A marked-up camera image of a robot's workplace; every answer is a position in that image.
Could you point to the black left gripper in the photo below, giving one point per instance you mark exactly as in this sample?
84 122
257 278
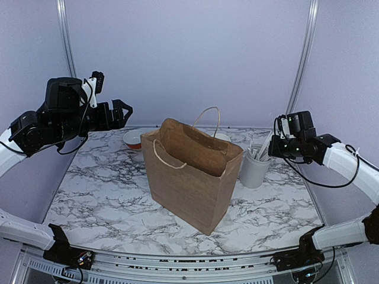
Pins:
106 123

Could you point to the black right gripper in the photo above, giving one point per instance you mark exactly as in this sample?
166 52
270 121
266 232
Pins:
273 148

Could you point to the brown paper takeout bag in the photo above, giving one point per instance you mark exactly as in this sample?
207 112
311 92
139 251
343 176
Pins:
191 173

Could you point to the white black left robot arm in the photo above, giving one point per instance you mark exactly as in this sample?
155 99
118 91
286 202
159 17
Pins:
70 110

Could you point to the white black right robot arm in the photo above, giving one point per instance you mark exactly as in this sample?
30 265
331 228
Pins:
328 151

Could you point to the orange white bowl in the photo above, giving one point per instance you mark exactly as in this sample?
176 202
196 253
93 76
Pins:
132 139

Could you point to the white plastic stirrers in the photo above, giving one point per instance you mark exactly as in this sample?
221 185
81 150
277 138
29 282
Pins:
257 153

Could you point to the white utensil holder cup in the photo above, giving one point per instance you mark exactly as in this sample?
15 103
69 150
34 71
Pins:
253 171

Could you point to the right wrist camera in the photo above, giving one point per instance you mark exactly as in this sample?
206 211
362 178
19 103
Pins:
282 127

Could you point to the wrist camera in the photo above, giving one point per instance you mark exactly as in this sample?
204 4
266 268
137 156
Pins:
282 127
92 87

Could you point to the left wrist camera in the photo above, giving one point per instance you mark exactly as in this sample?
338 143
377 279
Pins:
92 87

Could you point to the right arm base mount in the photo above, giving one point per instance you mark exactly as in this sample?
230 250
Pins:
306 254

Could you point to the left aluminium corner post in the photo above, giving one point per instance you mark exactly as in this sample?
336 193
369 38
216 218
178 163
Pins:
65 35

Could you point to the aluminium corner post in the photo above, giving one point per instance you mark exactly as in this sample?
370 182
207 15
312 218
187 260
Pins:
65 35
304 55

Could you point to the right aluminium corner post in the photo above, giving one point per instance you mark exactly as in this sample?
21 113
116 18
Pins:
304 55

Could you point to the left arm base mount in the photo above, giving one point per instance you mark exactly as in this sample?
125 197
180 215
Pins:
62 252

